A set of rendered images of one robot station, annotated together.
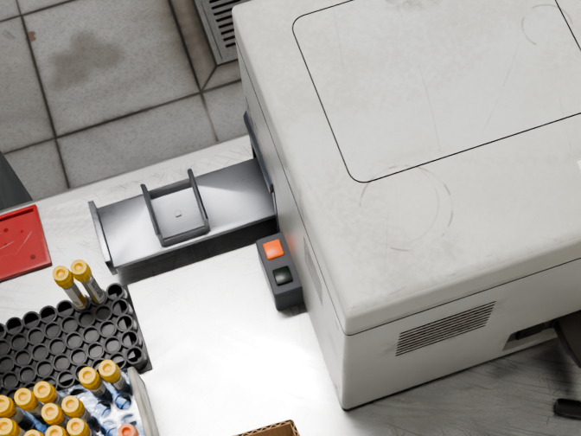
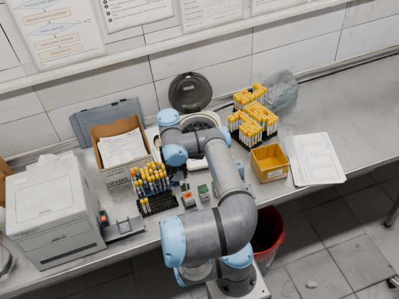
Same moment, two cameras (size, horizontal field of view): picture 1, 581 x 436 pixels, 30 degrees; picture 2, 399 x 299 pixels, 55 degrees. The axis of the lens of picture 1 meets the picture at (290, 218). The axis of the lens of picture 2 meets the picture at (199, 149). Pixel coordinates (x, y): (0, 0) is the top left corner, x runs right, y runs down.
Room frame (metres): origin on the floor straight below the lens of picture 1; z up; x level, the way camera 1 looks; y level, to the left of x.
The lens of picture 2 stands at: (1.26, 0.43, 2.28)
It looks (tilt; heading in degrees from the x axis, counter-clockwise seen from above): 48 degrees down; 179
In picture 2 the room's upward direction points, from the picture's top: 7 degrees counter-clockwise
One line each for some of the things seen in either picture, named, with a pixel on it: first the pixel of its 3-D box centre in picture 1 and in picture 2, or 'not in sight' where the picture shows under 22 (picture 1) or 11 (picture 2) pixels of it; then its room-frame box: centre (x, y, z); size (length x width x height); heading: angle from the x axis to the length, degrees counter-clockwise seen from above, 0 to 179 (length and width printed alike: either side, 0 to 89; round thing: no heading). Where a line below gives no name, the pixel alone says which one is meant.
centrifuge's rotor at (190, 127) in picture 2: not in sight; (198, 132); (-0.02, 0.47, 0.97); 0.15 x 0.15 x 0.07
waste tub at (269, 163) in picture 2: not in sight; (269, 163); (0.20, 0.77, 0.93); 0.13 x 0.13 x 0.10; 9
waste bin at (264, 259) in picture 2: not in sight; (249, 242); (0.21, 0.68, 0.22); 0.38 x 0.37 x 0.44; 103
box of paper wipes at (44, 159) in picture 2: not in sight; (51, 165); (0.04, -0.24, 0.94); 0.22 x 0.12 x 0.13; 107
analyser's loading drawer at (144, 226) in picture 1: (199, 204); (119, 228); (0.42, 0.09, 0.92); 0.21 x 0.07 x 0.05; 103
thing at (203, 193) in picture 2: not in sight; (203, 193); (0.30, 0.45, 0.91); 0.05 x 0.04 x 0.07; 13
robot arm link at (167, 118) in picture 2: not in sight; (169, 126); (0.34, 0.36, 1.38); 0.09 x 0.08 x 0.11; 4
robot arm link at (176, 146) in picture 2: not in sight; (179, 146); (0.43, 0.39, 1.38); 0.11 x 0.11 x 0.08; 4
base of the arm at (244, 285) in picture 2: not in sight; (236, 271); (0.69, 0.53, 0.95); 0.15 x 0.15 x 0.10
